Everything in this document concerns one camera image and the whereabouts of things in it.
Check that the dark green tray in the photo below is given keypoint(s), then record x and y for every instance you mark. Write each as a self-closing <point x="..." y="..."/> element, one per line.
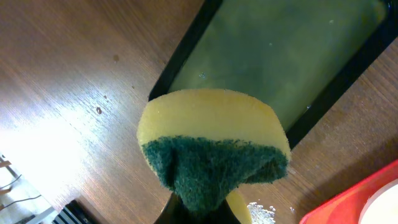
<point x="299" y="57"/>

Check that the yellow green sponge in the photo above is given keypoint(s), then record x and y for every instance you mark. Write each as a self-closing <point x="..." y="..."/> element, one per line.
<point x="203" y="144"/>

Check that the black striped box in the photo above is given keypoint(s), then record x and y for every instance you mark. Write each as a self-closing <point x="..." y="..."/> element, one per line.
<point x="74" y="213"/>

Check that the red plastic tray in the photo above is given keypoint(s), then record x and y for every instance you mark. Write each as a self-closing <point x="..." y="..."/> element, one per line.
<point x="347" y="207"/>

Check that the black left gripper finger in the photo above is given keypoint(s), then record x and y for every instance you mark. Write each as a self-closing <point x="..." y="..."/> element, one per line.
<point x="175" y="212"/>

